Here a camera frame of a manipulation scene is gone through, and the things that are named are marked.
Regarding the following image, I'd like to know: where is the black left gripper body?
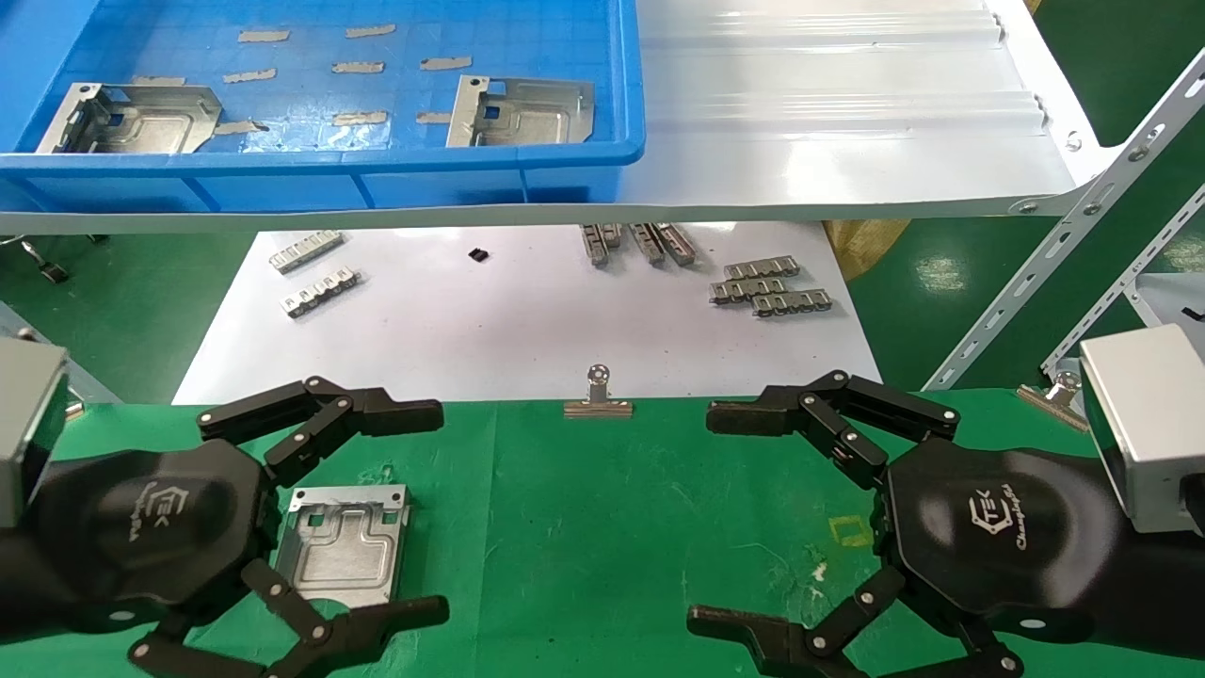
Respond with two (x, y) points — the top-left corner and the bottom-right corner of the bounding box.
(26, 438), (281, 634)

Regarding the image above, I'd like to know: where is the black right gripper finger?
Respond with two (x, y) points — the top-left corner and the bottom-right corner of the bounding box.
(685, 567), (1025, 678)
(706, 370), (961, 491)

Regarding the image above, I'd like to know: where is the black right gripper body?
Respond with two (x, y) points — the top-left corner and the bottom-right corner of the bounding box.
(878, 443), (1127, 643)

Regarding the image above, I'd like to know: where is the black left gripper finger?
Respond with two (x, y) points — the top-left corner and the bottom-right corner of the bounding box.
(127, 558), (451, 678)
(198, 377), (445, 489)

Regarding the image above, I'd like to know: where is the stamped sheet metal bracket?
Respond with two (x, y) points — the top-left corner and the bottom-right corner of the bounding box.
(273, 484), (411, 608)
(446, 75), (596, 149)
(36, 83), (224, 154)

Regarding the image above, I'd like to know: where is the white flat sheet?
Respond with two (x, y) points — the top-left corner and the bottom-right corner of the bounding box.
(172, 223), (886, 406)

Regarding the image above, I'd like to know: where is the green table cloth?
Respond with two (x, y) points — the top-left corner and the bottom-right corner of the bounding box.
(0, 388), (1205, 678)

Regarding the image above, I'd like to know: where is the yellow brown bag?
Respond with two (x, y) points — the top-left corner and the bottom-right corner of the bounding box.
(824, 219), (912, 282)

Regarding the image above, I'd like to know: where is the blue plastic bin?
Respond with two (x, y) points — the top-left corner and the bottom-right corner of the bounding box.
(0, 0), (647, 214)

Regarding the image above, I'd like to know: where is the small metal foot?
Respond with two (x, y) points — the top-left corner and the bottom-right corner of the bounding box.
(19, 240), (72, 283)

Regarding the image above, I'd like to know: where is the white perforated angle strut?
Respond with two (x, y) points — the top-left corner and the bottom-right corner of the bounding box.
(1040, 184), (1205, 378)
(923, 47), (1205, 392)

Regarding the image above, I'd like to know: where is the white shelf board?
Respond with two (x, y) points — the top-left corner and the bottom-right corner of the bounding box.
(0, 0), (1126, 236)

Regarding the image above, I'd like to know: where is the white tray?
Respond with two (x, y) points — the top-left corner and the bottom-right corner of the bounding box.
(1125, 271), (1205, 335)

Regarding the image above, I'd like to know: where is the grey metal frame bar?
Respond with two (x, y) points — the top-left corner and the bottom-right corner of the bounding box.
(0, 301), (123, 406)

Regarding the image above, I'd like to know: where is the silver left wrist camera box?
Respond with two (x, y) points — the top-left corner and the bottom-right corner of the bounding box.
(0, 339), (70, 528)

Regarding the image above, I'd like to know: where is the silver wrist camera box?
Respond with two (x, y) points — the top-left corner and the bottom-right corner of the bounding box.
(1079, 325), (1205, 538)
(0, 339), (70, 528)

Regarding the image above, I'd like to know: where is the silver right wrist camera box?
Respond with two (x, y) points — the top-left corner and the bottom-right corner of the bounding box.
(1079, 325), (1205, 538)

